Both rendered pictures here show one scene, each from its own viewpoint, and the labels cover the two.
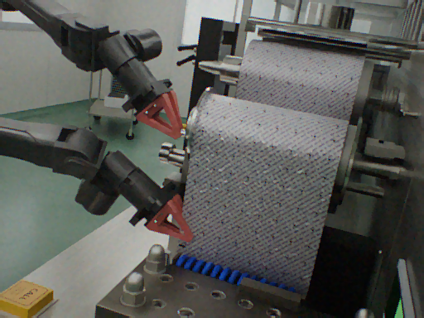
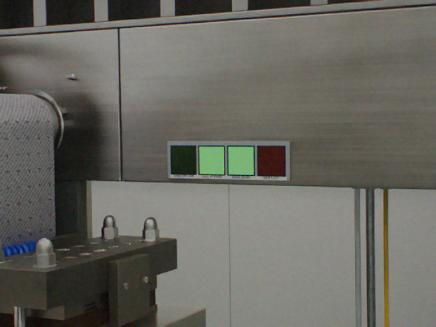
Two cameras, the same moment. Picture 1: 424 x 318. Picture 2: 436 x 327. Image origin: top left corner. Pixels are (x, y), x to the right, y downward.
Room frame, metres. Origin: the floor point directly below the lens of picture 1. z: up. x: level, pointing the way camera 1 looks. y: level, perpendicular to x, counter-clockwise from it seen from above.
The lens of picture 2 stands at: (0.03, 1.36, 1.26)
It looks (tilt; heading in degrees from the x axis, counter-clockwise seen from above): 3 degrees down; 282
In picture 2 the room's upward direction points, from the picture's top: 1 degrees counter-clockwise
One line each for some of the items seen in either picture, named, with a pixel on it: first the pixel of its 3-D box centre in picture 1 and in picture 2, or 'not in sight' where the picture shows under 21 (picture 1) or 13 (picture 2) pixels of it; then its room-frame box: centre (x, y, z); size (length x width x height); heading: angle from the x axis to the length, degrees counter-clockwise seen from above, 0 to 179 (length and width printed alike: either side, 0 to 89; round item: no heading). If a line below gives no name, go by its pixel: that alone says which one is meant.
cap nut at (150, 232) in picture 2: not in sight; (150, 228); (0.49, -0.23, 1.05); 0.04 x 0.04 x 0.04
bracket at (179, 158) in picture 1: (176, 217); not in sight; (0.84, 0.05, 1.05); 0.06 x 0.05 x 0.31; 74
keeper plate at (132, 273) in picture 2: not in sight; (130, 289); (0.49, -0.07, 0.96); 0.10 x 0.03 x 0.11; 74
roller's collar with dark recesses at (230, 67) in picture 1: (237, 71); not in sight; (1.04, -0.02, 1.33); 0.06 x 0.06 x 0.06; 74
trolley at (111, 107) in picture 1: (116, 89); not in sight; (5.49, 1.29, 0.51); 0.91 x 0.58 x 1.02; 8
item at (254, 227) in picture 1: (247, 231); (12, 207); (0.71, -0.07, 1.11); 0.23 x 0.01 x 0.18; 74
